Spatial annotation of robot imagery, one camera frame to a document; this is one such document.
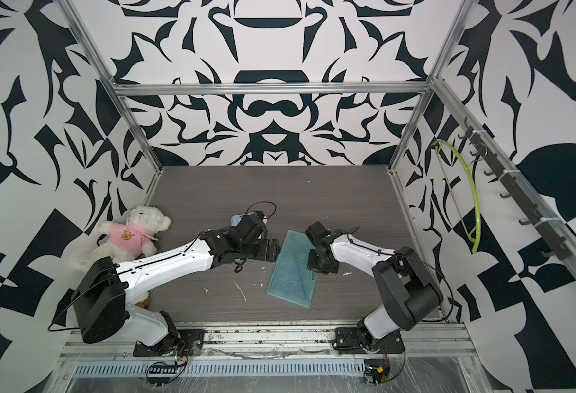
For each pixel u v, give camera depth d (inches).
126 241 34.2
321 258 29.4
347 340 29.3
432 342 30.0
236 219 39.7
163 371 28.7
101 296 16.3
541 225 20.1
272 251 28.8
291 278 34.3
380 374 27.8
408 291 17.5
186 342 29.0
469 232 27.9
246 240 24.7
